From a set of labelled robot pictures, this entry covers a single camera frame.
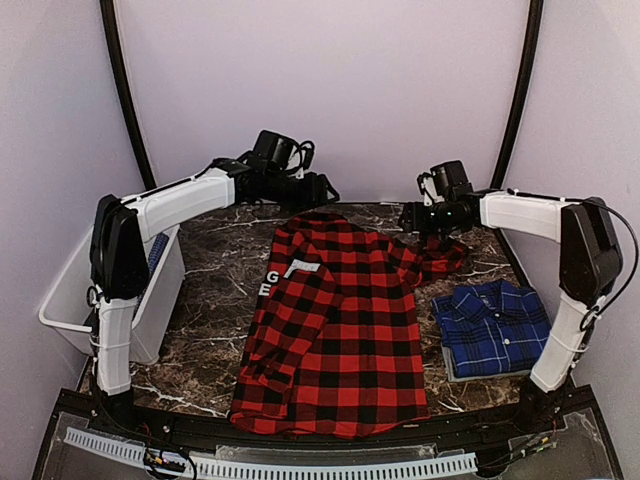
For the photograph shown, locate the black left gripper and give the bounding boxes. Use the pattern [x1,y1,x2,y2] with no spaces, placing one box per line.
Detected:
[265,170,339,214]

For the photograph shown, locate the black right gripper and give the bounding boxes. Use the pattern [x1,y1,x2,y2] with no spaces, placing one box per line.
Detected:
[400,199,463,236]

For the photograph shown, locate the red black plaid shirt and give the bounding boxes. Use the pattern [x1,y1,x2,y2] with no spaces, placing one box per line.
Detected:
[230,211,468,421]

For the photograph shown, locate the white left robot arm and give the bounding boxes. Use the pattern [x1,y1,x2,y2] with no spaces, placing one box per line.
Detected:
[86,130,340,396]

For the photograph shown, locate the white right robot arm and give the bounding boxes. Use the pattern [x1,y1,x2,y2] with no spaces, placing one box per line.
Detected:
[398,160,623,394]

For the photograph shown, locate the folded blue plaid shirt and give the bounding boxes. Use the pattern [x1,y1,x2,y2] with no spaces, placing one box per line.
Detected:
[431,280,551,379]

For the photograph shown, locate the blue checked shirt in bin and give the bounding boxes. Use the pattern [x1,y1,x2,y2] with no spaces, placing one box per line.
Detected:
[133,233,169,316]

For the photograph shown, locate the folded grey shirt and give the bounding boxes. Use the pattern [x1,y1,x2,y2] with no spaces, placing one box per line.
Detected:
[441,346,530,383]

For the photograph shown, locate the white plastic laundry bin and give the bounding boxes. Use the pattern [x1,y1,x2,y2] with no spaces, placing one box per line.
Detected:
[38,226,185,364]

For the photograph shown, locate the right black frame post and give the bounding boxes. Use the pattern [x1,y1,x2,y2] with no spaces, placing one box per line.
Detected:
[489,0,545,190]

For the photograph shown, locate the black frame post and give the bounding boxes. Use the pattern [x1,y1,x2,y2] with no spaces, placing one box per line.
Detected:
[99,0,157,190]
[489,0,545,190]

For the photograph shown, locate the left black frame post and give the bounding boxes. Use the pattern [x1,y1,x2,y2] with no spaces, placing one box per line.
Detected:
[99,0,157,190]

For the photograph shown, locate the white slotted cable duct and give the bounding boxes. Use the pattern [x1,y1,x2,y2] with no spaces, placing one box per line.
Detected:
[64,427,477,479]

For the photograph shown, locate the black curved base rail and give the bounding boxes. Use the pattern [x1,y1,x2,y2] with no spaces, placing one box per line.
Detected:
[54,381,595,452]

